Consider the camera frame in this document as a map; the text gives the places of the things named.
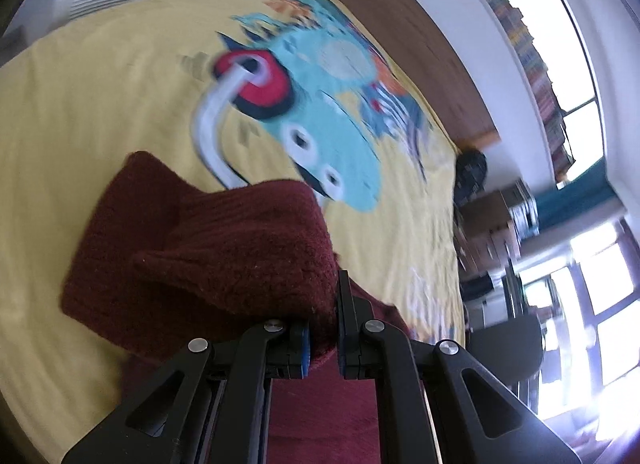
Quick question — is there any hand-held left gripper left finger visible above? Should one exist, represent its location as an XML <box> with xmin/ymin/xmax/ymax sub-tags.
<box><xmin>62</xmin><ymin>320</ymin><xmax>312</xmax><ymax>464</ymax></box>

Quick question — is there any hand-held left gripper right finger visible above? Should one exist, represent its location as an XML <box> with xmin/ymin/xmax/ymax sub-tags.
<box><xmin>336</xmin><ymin>270</ymin><xmax>584</xmax><ymax>464</ymax></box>

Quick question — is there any maroon knit sweater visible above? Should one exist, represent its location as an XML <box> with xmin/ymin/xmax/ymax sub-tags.
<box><xmin>60</xmin><ymin>151</ymin><xmax>431</xmax><ymax>464</ymax></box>

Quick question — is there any grey office chair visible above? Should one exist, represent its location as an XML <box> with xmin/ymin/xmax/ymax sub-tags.
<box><xmin>465</xmin><ymin>316</ymin><xmax>547</xmax><ymax>397</ymax></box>

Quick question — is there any brown drawer cabinet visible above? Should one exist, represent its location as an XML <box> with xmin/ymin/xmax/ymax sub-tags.
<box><xmin>459</xmin><ymin>189</ymin><xmax>523</xmax><ymax>272</ymax></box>

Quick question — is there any black backpack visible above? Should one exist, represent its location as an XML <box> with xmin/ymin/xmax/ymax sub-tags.
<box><xmin>452</xmin><ymin>150</ymin><xmax>488</xmax><ymax>208</ymax></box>

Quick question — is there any large window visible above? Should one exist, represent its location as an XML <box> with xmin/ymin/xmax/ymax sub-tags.
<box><xmin>520</xmin><ymin>219</ymin><xmax>640</xmax><ymax>440</ymax></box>

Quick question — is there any teal curtain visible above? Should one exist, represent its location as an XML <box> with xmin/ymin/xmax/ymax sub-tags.
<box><xmin>534</xmin><ymin>158</ymin><xmax>622</xmax><ymax>235</ymax></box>

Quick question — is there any wooden headboard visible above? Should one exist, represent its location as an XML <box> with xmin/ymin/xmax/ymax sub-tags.
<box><xmin>320</xmin><ymin>0</ymin><xmax>502</xmax><ymax>151</ymax></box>

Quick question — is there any yellow printed blanket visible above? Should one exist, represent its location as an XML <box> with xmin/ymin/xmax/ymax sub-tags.
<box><xmin>0</xmin><ymin>0</ymin><xmax>468</xmax><ymax>464</ymax></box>

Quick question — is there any row of books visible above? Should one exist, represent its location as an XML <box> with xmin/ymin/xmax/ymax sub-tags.
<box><xmin>445</xmin><ymin>0</ymin><xmax>577</xmax><ymax>181</ymax></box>

